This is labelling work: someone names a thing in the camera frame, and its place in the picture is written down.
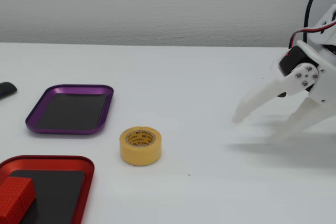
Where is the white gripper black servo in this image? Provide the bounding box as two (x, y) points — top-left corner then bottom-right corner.
(232, 39), (336, 141)

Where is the red textured block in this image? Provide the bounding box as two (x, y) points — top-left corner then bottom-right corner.
(0, 176), (36, 224)

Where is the yellow masking tape roll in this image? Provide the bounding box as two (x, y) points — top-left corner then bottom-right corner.
(119, 126), (163, 167)

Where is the red metal tray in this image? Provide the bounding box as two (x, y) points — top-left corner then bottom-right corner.
(0, 155), (95, 224)

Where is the purple metal tray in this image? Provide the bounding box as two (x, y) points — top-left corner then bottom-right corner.
(25, 84), (114, 136)

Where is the black rounded object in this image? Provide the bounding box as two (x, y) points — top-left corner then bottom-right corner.
(0, 82), (18, 101)

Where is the red white black servo wire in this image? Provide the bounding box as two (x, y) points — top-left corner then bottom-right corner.
(288, 20), (336, 49)

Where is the black cable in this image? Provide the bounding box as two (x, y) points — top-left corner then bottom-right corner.
(303, 0), (336, 43)

